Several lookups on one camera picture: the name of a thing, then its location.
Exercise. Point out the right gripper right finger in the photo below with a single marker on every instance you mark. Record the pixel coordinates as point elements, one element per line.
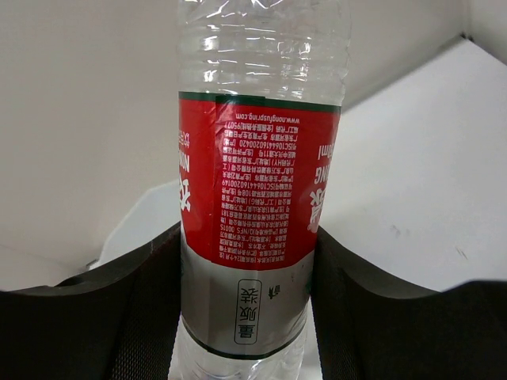
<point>371,324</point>

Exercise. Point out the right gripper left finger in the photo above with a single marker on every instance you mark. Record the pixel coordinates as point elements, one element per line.
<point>117,321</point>

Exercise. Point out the red label water bottle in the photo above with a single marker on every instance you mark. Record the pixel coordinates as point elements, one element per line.
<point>261,89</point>

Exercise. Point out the translucent white bin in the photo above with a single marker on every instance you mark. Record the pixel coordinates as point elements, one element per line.
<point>154,212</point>

